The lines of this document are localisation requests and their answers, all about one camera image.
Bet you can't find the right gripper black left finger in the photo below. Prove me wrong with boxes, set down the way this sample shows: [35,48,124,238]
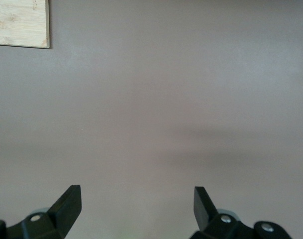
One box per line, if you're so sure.
[0,184,82,239]

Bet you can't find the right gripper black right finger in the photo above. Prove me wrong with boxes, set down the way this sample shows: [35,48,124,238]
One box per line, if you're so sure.
[190,186,293,239]

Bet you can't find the bamboo cutting board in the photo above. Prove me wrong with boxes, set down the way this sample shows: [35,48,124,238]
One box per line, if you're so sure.
[0,0,50,49]

